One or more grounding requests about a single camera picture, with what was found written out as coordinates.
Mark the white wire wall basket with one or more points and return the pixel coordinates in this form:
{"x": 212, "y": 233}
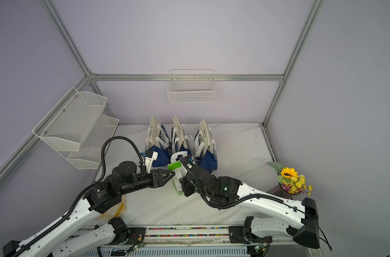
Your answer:
{"x": 191, "y": 86}

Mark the blue beige bag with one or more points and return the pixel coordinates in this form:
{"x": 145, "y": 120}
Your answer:
{"x": 158, "y": 141}
{"x": 205, "y": 148}
{"x": 180, "y": 141}

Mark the blue beige bag right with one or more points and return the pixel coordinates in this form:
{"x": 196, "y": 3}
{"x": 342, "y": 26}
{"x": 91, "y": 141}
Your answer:
{"x": 205, "y": 148}

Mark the blue beige bag left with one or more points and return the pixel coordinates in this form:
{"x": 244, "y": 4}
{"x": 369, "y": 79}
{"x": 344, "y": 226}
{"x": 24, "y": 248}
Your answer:
{"x": 158, "y": 141}

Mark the sunflower bouquet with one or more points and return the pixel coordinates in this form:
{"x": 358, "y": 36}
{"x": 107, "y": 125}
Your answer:
{"x": 289, "y": 182}

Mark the yellow dotted work gloves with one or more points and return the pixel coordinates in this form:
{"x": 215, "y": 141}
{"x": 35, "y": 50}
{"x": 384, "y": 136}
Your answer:
{"x": 116, "y": 211}

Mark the white mesh two-tier shelf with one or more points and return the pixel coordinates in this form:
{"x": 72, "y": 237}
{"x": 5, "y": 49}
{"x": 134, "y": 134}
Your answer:
{"x": 77, "y": 127}

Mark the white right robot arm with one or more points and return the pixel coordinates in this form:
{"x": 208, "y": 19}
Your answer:
{"x": 299, "y": 219}

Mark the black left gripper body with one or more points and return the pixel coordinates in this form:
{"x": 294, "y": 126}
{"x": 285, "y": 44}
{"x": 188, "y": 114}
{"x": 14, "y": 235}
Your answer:
{"x": 153, "y": 183}

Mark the green white takeout bag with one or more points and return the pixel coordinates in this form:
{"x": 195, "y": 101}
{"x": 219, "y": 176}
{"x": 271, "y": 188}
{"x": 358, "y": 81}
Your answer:
{"x": 176, "y": 166}

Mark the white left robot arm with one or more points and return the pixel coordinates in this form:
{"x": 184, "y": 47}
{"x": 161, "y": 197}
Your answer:
{"x": 91, "y": 202}

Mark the aluminium frame profiles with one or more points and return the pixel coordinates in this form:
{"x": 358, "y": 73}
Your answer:
{"x": 9, "y": 168}

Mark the blue beige bag middle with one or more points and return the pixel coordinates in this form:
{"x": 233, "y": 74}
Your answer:
{"x": 180, "y": 141}

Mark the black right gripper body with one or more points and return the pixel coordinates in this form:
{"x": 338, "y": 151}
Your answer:
{"x": 191, "y": 187}

